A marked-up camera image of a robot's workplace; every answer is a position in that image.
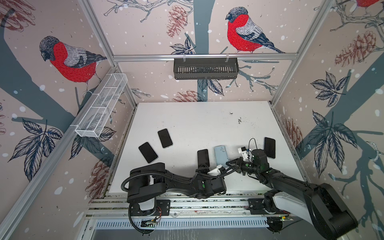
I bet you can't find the phone with black screen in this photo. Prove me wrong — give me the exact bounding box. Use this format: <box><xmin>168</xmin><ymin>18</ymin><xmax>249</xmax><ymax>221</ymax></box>
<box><xmin>197</xmin><ymin>149</ymin><xmax>210</xmax><ymax>168</ymax></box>

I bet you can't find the pale green phone case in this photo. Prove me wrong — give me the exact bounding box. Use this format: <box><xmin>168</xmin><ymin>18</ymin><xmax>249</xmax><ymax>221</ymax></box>
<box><xmin>214</xmin><ymin>146</ymin><xmax>229</xmax><ymax>168</ymax></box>

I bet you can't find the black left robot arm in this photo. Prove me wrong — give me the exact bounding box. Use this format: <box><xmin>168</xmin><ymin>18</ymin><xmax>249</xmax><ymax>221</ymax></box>
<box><xmin>121</xmin><ymin>163</ymin><xmax>227</xmax><ymax>212</ymax></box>

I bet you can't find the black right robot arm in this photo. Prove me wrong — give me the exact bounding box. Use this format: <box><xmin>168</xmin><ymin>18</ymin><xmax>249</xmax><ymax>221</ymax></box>
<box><xmin>226</xmin><ymin>149</ymin><xmax>359</xmax><ymax>240</ymax></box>

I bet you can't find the phone right side black screen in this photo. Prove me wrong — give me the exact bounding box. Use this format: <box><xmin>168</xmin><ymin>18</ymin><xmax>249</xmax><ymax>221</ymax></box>
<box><xmin>264</xmin><ymin>137</ymin><xmax>276</xmax><ymax>159</ymax></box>

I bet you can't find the phone far left black screen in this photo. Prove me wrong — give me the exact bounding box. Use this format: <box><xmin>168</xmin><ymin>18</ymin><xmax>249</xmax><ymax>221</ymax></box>
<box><xmin>139</xmin><ymin>142</ymin><xmax>159</xmax><ymax>164</ymax></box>

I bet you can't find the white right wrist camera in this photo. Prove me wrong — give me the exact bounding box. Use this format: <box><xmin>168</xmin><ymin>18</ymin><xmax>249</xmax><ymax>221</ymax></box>
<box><xmin>238</xmin><ymin>147</ymin><xmax>252</xmax><ymax>162</ymax></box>

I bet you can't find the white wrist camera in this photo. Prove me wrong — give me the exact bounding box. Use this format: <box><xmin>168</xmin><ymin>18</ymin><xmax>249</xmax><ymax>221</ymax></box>
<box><xmin>207</xmin><ymin>165</ymin><xmax>226</xmax><ymax>177</ymax></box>
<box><xmin>238</xmin><ymin>147</ymin><xmax>252</xmax><ymax>162</ymax></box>

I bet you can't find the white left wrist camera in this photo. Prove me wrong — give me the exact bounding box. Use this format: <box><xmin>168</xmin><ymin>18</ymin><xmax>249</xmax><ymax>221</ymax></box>
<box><xmin>207</xmin><ymin>165</ymin><xmax>226</xmax><ymax>177</ymax></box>

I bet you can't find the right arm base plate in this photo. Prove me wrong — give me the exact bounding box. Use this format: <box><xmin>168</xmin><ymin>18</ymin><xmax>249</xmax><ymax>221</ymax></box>
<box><xmin>246</xmin><ymin>198</ymin><xmax>289</xmax><ymax>216</ymax></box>

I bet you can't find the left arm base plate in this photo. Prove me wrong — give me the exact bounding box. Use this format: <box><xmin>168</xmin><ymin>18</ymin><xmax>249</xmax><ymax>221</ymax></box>
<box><xmin>129</xmin><ymin>198</ymin><xmax>171</xmax><ymax>217</ymax></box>

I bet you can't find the black wall basket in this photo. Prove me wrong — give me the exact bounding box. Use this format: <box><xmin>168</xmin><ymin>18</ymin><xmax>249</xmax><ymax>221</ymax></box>
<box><xmin>174</xmin><ymin>58</ymin><xmax>239</xmax><ymax>80</ymax></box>

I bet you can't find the white wire mesh basket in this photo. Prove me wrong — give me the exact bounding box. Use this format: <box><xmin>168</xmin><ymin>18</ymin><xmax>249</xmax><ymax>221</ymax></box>
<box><xmin>75</xmin><ymin>73</ymin><xmax>128</xmax><ymax>138</ymax></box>

